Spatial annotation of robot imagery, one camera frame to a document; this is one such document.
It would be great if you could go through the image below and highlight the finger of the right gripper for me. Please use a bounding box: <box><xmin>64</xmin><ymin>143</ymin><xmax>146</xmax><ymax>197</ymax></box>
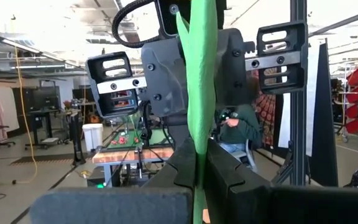
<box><xmin>246</xmin><ymin>21</ymin><xmax>309</xmax><ymax>95</ymax></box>
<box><xmin>85</xmin><ymin>51</ymin><xmax>147</xmax><ymax>119</ymax></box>

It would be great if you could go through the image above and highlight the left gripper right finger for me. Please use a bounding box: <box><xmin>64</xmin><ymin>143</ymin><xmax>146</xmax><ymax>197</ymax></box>
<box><xmin>204</xmin><ymin>138</ymin><xmax>358</xmax><ymax>224</ymax></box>

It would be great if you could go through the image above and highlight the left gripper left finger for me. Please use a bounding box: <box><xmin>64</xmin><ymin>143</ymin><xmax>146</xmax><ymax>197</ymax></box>
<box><xmin>29</xmin><ymin>136</ymin><xmax>198</xmax><ymax>224</ymax></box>

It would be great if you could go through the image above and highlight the yellow artificial tulip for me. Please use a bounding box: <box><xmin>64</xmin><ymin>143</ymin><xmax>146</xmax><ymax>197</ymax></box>
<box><xmin>175</xmin><ymin>0</ymin><xmax>219</xmax><ymax>224</ymax></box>

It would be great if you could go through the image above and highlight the white backdrop panel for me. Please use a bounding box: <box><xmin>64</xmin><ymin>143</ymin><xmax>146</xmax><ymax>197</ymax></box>
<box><xmin>277</xmin><ymin>40</ymin><xmax>321</xmax><ymax>157</ymax></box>

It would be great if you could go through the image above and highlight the black computer green light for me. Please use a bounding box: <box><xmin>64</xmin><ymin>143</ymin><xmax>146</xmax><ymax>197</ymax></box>
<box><xmin>86</xmin><ymin>166</ymin><xmax>121</xmax><ymax>188</ymax></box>

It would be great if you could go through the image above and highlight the white waste bin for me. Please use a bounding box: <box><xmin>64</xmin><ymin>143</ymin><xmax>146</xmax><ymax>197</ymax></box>
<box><xmin>81</xmin><ymin>123</ymin><xmax>104</xmax><ymax>152</ymax></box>

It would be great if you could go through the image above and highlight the black floor stand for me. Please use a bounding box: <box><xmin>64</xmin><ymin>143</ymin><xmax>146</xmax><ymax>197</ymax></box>
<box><xmin>68</xmin><ymin>111</ymin><xmax>87</xmax><ymax>167</ymax></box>

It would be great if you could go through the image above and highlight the wooden edged table green mat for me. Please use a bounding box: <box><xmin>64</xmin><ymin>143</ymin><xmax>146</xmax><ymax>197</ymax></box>
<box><xmin>91</xmin><ymin>129</ymin><xmax>175</xmax><ymax>187</ymax></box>

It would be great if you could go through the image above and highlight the grey plastic chair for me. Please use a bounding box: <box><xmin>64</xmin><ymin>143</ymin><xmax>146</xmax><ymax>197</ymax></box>
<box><xmin>230</xmin><ymin>139</ymin><xmax>258</xmax><ymax>172</ymax></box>

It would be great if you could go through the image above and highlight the black computer monitor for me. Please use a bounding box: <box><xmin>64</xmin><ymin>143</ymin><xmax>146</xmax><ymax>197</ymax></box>
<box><xmin>31</xmin><ymin>86</ymin><xmax>62</xmax><ymax>110</ymax></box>

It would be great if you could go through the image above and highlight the black standing desk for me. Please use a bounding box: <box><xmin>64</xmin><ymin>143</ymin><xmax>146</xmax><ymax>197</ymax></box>
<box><xmin>25</xmin><ymin>108</ymin><xmax>64</xmax><ymax>149</ymax></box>

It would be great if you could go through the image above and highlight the red patterned tapestry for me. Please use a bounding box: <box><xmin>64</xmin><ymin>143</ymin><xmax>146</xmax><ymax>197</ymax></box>
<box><xmin>251</xmin><ymin>70</ymin><xmax>277</xmax><ymax>147</ymax></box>

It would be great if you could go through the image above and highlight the black backdrop panel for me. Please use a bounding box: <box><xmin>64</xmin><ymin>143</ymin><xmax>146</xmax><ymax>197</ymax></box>
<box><xmin>308</xmin><ymin>42</ymin><xmax>339</xmax><ymax>187</ymax></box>

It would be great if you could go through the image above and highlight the person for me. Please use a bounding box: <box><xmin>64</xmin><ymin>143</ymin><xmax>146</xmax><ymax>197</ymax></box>
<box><xmin>218</xmin><ymin>77</ymin><xmax>262</xmax><ymax>153</ymax></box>

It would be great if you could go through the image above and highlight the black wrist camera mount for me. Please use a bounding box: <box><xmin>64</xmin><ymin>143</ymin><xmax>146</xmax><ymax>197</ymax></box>
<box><xmin>155</xmin><ymin>0</ymin><xmax>228</xmax><ymax>40</ymax></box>

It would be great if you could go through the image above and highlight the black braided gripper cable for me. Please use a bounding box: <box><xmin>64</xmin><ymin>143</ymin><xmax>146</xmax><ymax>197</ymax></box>
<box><xmin>111</xmin><ymin>0</ymin><xmax>162</xmax><ymax>49</ymax></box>

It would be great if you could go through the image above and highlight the yellow hanging cable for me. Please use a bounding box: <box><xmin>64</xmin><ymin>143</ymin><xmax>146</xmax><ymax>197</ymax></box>
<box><xmin>10</xmin><ymin>15</ymin><xmax>39</xmax><ymax>185</ymax></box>

